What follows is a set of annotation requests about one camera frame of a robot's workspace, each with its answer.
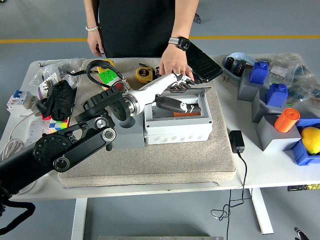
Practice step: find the person's right hand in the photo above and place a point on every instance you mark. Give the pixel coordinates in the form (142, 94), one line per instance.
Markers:
(95, 43)

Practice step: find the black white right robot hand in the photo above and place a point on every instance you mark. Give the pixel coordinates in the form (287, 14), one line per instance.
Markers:
(301, 235)

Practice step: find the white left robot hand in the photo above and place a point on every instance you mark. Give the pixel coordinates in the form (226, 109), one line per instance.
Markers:
(155, 87)

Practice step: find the person's left hand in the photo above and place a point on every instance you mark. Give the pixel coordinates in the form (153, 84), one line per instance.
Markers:
(173, 61)

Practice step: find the transparent hinged box lid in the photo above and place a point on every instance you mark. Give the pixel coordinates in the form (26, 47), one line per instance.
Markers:
(192, 93)

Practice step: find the orange cylinder battery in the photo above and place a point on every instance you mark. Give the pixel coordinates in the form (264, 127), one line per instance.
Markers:
(185, 114)
(285, 122)

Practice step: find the person's left forearm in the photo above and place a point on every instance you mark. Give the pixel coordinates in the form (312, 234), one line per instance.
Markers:
(185, 17)

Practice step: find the person's right forearm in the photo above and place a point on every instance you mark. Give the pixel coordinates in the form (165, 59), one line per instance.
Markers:
(91, 12)

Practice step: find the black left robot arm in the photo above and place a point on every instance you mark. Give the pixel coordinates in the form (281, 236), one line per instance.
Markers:
(75, 147)

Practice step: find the grey plastic junction box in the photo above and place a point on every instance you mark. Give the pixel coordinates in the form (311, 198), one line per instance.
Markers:
(175, 132)

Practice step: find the yellow tape measure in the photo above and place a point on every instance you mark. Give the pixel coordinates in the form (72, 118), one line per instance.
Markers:
(111, 63)
(143, 75)

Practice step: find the black capacitor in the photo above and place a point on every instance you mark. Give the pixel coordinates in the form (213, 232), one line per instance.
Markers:
(240, 67)
(230, 62)
(158, 70)

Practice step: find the black wrist watch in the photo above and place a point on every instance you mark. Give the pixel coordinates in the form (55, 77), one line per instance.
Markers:
(182, 43)

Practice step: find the large colourful puzzle cube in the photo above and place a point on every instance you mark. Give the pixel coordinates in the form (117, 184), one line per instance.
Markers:
(107, 76)

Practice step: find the clear plastic bags with parts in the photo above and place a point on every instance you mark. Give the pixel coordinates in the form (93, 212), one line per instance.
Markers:
(65, 65)

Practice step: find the person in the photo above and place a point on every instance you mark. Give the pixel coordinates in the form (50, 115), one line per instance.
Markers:
(137, 27)

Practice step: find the white table leg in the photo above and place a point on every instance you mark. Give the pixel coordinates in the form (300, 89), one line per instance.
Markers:
(79, 220)
(261, 212)

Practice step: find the black table control panel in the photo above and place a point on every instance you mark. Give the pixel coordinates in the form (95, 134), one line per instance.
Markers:
(303, 187)

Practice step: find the small metal plug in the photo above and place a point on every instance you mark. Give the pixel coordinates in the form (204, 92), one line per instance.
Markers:
(226, 79)

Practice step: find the grey block with round hole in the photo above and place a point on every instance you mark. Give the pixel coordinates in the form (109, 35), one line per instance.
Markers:
(130, 140)

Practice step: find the black cloth bundle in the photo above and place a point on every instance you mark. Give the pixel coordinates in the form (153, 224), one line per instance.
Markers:
(60, 97)

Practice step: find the light blue dish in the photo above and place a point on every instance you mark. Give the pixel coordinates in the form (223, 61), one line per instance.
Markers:
(240, 57)

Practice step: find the grey-brown mat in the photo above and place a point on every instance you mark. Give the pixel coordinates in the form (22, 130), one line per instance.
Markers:
(162, 162)

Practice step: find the grey block holder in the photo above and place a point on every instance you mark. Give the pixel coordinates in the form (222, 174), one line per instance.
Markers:
(246, 91)
(268, 135)
(258, 110)

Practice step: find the blue plastic bin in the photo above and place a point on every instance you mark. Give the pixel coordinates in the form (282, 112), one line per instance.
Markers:
(302, 156)

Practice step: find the blue plastic block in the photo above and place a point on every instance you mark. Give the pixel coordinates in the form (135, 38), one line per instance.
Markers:
(276, 96)
(258, 73)

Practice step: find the small colourful puzzle cube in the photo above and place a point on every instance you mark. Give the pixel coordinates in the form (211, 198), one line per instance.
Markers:
(57, 125)

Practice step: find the yellow lemon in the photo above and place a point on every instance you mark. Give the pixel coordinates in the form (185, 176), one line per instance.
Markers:
(311, 140)

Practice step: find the white blue circuit breaker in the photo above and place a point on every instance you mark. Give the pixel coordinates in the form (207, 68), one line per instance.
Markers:
(18, 100)

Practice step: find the black power adapter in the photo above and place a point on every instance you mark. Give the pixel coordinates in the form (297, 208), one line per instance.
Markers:
(237, 141)

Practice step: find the white power strip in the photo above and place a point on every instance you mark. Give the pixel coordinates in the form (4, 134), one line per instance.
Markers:
(35, 130)

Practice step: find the clear bags of electronic components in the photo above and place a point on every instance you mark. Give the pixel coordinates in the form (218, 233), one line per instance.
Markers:
(282, 67)

